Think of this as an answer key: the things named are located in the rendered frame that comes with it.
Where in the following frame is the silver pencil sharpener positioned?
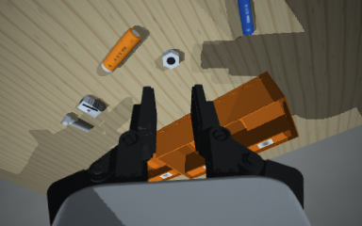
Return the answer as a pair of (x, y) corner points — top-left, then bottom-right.
(77, 95), (104, 118)

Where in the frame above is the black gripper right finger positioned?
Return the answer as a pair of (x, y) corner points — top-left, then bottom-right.
(190, 85), (304, 209)

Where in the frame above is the grey hex nut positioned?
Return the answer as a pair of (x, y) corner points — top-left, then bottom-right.
(163, 49), (179, 69)

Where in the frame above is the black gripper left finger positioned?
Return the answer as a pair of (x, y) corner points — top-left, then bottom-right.
(47, 87), (157, 226)

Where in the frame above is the orange battery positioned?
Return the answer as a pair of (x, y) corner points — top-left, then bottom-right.
(101, 28), (141, 73)

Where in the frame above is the grey hex-head bolt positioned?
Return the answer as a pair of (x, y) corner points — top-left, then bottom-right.
(62, 114), (90, 132)

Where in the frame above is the orange rack of bins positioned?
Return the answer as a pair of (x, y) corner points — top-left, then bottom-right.
(147, 72), (299, 182)

